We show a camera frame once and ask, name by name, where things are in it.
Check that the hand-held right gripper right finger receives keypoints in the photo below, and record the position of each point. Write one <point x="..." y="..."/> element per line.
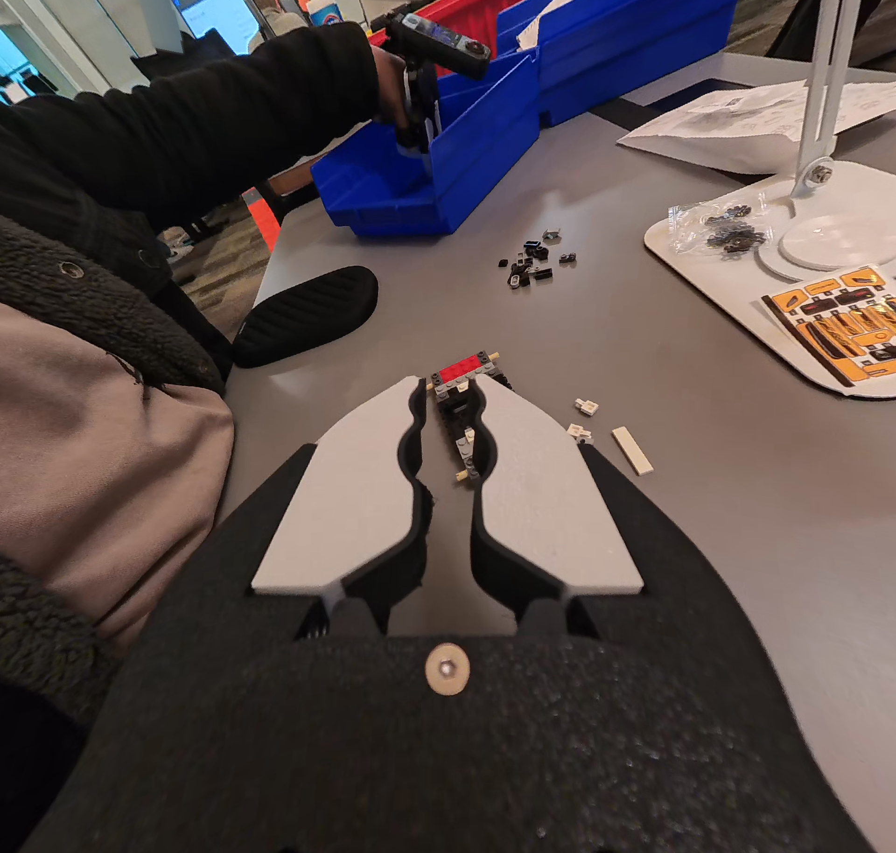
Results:
<point x="560" y="517"/>

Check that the white printed paper bag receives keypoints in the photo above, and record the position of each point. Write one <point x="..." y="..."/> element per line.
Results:
<point x="735" y="125"/>

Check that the grey desk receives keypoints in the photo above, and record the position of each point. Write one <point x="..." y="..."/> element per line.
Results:
<point x="700" y="517"/>

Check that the clear bag of black gears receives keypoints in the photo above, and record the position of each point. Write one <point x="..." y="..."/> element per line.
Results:
<point x="728" y="230"/>

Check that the brick car chassis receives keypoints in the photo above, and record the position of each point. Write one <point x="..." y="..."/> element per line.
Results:
<point x="458" y="370"/>

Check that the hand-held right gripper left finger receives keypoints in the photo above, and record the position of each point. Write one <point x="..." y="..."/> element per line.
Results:
<point x="336" y="510"/>

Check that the white book stand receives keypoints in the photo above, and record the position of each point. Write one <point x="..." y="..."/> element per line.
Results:
<point x="700" y="251"/>

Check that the white blue canister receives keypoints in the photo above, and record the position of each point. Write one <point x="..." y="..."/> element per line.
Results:
<point x="325" y="9"/>

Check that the small brick pieces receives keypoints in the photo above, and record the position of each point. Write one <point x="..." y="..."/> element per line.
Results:
<point x="532" y="258"/>

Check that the small white clip brick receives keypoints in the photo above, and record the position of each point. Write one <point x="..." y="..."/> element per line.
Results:
<point x="578" y="433"/>
<point x="586" y="407"/>

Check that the person's left hand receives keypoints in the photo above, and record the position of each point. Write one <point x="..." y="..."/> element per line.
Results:
<point x="388" y="83"/>

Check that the lit computer screen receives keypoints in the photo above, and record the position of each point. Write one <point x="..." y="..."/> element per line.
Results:
<point x="217" y="6"/>

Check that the person's left forearm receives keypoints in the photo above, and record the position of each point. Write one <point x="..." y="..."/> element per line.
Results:
<point x="210" y="111"/>

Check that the black chair armrest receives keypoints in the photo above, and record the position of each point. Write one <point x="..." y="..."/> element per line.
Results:
<point x="308" y="314"/>

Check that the person's clothed torso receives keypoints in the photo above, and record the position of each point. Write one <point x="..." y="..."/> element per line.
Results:
<point x="84" y="447"/>

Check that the orange sticker sheet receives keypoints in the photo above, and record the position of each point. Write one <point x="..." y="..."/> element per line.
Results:
<point x="840" y="321"/>

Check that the white long flat tile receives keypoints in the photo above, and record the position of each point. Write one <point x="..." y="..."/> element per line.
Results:
<point x="632" y="450"/>

